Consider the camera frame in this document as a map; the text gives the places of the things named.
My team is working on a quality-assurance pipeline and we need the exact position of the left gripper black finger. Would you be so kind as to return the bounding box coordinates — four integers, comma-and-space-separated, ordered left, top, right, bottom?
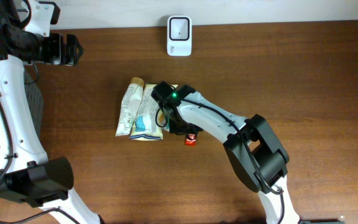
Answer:
66, 34, 83, 52
64, 49, 83, 66

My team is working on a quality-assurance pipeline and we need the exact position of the yellow snack packet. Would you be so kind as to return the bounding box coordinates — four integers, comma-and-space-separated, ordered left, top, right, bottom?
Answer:
129, 84, 169, 141

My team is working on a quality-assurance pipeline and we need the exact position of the red coffee stick sachet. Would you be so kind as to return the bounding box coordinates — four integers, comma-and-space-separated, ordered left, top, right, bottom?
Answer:
185, 134, 197, 146

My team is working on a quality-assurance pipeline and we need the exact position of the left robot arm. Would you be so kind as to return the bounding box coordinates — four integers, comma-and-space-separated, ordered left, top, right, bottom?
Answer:
0, 1, 102, 223

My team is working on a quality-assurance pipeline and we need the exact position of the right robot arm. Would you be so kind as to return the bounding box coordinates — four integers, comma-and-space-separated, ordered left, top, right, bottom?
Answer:
151, 82, 305, 224

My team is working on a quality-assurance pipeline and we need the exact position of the white barcode scanner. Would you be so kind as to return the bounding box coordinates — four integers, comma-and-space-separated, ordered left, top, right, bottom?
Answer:
167, 16, 193, 57

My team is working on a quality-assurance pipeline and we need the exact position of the white tube with tan cap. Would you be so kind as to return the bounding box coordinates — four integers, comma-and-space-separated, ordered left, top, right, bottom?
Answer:
116, 77, 145, 136

